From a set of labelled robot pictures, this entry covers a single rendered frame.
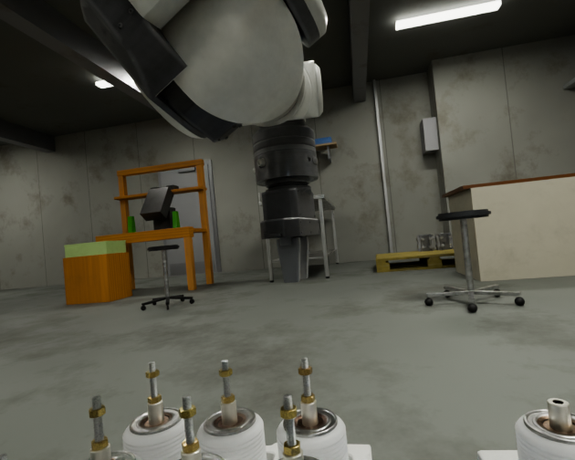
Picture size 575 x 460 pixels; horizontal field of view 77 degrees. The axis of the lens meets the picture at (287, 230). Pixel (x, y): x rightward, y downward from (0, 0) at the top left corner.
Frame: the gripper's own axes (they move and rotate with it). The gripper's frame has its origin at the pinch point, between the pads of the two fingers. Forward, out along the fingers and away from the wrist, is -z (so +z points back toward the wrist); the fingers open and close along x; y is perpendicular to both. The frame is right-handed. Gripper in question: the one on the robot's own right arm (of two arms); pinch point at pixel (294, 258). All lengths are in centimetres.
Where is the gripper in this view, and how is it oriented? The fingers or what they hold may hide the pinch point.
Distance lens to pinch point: 51.0
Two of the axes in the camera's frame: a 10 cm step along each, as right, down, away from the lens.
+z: -0.9, -10.0, 0.3
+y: -9.3, 1.0, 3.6
